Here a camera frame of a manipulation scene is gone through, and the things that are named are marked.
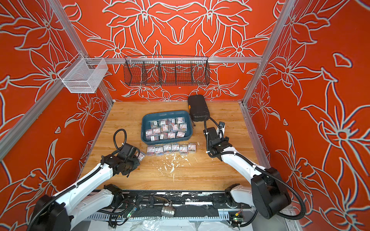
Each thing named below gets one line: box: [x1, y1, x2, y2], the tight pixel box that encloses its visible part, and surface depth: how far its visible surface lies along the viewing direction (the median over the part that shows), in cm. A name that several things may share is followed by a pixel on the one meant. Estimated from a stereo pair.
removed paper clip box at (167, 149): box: [163, 144, 172, 154], surface depth 92 cm
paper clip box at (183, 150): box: [179, 146, 188, 156], surface depth 92 cm
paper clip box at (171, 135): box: [167, 132, 176, 140], surface depth 97 cm
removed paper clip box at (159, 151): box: [155, 146, 164, 157], surface depth 91 cm
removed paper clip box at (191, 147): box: [187, 142, 197, 154], surface depth 92 cm
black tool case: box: [187, 94, 211, 122], surface depth 112 cm
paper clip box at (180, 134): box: [176, 131, 185, 139], surface depth 97 cm
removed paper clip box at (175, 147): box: [171, 144, 180, 152], surface depth 92 cm
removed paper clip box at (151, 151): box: [146, 146, 156, 156], surface depth 91 cm
